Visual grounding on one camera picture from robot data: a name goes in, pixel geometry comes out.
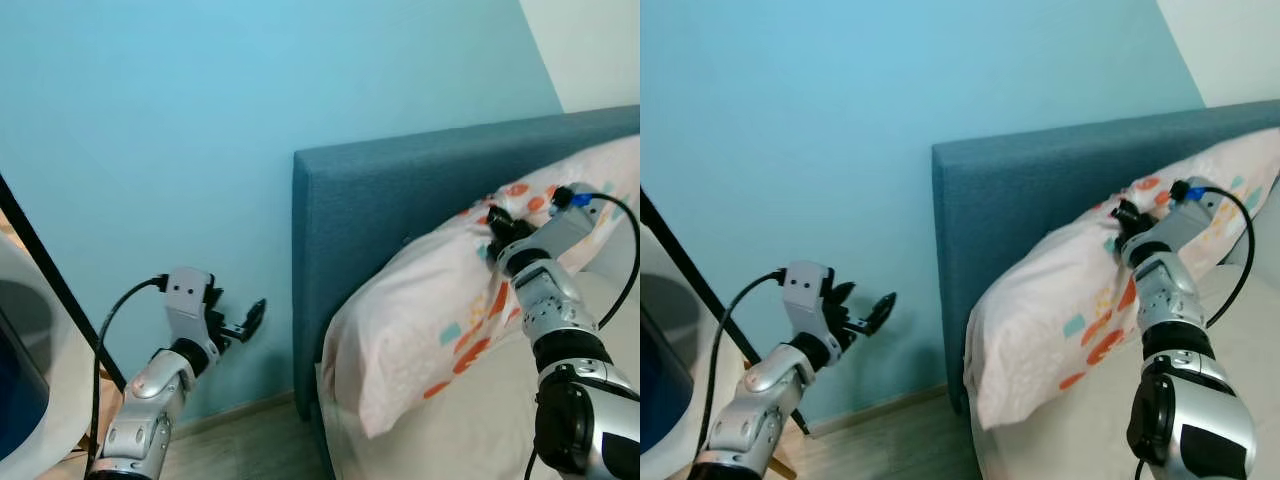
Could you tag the white pillow with orange dots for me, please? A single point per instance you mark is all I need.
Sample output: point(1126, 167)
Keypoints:
point(420, 320)
point(1040, 320)

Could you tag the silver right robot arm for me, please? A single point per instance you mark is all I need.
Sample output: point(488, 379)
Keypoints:
point(1165, 290)
point(555, 310)

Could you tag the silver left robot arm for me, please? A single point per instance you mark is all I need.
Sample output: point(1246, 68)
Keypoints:
point(140, 420)
point(760, 410)

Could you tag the blue plastic bucket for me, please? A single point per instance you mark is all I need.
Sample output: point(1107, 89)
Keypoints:
point(20, 390)
point(660, 390)

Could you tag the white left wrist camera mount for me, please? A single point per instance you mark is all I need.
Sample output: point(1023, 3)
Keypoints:
point(808, 290)
point(188, 295)

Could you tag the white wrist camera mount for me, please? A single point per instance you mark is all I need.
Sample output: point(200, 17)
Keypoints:
point(188, 295)
point(808, 290)
point(1190, 220)
point(570, 225)

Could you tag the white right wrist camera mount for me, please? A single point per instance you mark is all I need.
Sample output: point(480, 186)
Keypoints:
point(570, 225)
point(1190, 220)

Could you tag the blue upholstered bed frame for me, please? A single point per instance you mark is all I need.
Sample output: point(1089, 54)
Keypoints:
point(370, 200)
point(1010, 190)

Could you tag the black door frame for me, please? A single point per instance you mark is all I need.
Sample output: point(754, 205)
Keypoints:
point(700, 285)
point(60, 290)

